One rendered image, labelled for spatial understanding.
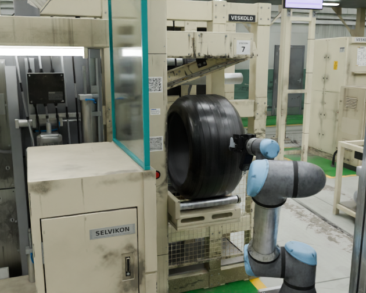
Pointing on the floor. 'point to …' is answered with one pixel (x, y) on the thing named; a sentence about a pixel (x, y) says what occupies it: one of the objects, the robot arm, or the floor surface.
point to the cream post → (154, 65)
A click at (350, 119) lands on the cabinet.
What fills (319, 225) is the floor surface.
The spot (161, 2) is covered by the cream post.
